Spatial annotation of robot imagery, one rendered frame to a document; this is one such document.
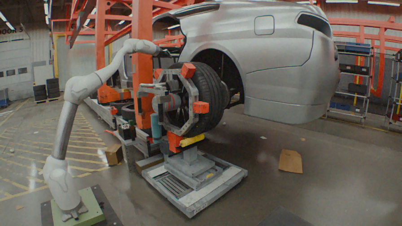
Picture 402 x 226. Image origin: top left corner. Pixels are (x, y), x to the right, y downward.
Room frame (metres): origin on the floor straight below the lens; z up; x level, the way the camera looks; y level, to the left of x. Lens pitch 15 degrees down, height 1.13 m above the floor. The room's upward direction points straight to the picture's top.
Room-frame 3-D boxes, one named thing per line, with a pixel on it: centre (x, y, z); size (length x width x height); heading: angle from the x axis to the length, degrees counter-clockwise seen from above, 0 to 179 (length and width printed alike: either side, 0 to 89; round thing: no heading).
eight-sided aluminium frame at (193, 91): (1.43, 0.23, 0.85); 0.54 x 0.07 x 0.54; 45
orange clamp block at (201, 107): (1.21, 0.00, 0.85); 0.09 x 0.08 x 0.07; 45
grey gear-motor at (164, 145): (1.79, 0.26, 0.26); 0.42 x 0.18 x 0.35; 135
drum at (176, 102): (1.38, 0.28, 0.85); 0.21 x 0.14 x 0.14; 135
